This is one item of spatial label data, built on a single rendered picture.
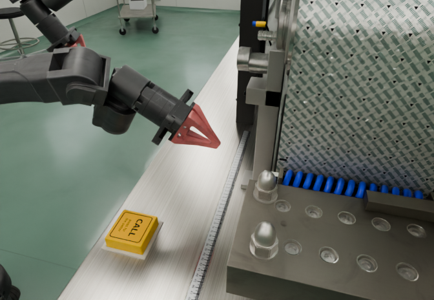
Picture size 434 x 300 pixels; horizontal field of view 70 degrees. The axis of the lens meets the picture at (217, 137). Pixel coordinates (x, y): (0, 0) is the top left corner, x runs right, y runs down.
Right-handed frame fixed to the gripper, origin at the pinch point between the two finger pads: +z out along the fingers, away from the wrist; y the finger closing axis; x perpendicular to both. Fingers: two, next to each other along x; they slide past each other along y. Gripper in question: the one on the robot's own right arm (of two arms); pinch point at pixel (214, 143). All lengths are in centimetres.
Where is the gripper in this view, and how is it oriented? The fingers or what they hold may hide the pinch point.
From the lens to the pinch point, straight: 53.8
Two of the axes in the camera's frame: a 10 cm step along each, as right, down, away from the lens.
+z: 8.3, 5.5, 1.2
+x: 5.0, -6.3, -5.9
